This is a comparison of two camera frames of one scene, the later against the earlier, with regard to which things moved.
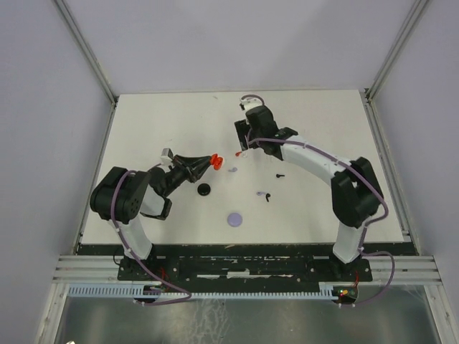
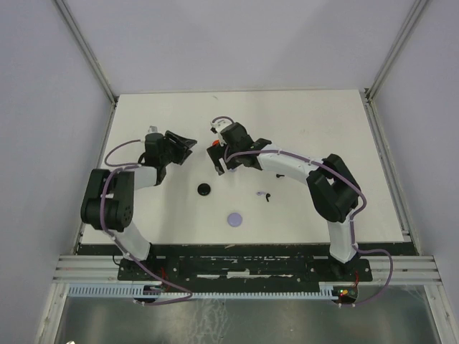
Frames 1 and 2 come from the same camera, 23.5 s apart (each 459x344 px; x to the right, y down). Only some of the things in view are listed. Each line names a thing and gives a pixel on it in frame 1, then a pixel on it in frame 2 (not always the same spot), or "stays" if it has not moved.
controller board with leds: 347,294 stays
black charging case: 204,189 stays
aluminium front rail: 102,270 stays
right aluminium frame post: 408,28 stays
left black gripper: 200,164 -> 184,153
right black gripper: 242,127 -> 216,153
